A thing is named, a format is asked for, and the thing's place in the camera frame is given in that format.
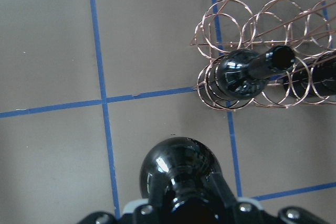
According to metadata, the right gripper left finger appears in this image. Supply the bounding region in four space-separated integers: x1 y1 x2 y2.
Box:
132 174 170 224

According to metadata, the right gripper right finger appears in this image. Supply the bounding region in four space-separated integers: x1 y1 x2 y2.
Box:
209 173 260 223

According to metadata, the dark wine bottle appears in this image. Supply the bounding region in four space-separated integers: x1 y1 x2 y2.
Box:
140 137 221 223

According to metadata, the wine bottle in basket left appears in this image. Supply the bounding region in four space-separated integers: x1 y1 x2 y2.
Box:
215 45 296 101

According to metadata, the wine bottle in basket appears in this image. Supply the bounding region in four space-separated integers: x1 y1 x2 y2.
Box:
283 56 335 99
215 45 296 101

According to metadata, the wine bottle in basket right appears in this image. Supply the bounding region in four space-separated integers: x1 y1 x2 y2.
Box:
283 56 335 99

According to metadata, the copper wire wine basket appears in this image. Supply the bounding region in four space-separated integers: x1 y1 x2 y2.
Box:
191 0 335 111

